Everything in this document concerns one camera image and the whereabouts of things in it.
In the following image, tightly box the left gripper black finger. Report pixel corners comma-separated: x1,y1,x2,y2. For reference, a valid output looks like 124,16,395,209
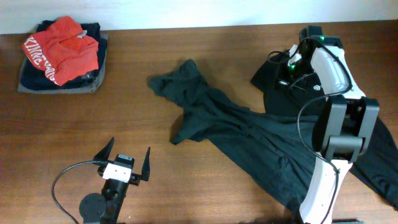
93,137,114,162
141,147,150,182

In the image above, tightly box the dark green t-shirt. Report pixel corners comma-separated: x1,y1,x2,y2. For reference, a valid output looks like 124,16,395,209
148,59,317,213

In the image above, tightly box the black garment white logo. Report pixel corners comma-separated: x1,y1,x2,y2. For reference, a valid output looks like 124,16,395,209
251,62,397,208

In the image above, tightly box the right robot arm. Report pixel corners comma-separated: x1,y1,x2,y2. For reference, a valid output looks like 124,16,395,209
278,26,379,223

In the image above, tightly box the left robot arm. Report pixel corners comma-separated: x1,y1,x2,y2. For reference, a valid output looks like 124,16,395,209
79,138,150,224

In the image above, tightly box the grey folded garment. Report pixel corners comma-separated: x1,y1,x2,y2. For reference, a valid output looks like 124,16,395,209
17,32,109,94

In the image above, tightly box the navy folded garment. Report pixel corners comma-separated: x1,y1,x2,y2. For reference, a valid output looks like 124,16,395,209
20,22,108,91

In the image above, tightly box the red folded shirt white lettering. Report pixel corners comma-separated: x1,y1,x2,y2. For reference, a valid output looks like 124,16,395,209
22,16,99,86

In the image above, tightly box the left black camera cable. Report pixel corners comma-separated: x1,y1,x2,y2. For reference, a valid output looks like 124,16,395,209
51,160,108,224

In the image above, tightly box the black camera cable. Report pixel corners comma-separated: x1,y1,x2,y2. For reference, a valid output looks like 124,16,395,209
51,160,108,224
267,37,354,224

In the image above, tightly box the right black camera cable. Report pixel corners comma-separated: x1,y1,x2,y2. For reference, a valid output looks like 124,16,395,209
267,37,354,224

